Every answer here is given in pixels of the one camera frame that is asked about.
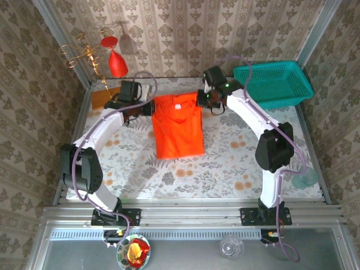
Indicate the gold foil wrapper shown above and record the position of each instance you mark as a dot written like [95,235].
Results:
[133,251]

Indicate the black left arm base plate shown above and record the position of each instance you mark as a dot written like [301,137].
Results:
[132,216]

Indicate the orange t-shirt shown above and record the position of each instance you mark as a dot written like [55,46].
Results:
[177,132]

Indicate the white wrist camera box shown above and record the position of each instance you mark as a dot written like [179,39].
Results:
[207,86]
[145,92]

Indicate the red foil wrapper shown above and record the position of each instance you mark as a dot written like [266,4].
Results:
[144,247]

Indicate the floral tablecloth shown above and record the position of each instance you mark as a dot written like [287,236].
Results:
[182,180]

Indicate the teal translucent cup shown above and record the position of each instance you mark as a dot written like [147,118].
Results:
[310,178]

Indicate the floral patterned bowl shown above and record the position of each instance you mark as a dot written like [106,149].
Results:
[122,253]

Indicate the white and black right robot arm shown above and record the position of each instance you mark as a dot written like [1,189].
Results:
[272,149]

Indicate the red goblet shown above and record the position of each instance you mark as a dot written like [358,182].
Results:
[116,66]

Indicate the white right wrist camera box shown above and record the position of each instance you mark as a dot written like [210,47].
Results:
[207,86]

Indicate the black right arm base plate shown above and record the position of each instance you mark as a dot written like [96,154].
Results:
[247,216]

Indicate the aluminium mounting rail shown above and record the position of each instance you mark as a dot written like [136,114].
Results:
[191,213]

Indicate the clear plastic cup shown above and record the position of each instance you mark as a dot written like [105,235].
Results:
[231,247]

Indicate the teal plastic basket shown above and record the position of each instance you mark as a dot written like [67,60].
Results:
[281,81]

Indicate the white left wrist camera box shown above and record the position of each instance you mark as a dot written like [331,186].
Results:
[145,92]

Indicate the aluminium side rail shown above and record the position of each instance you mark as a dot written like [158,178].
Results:
[81,112]
[305,126]

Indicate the aluminium frame post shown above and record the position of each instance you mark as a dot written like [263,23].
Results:
[320,28]
[52,22]

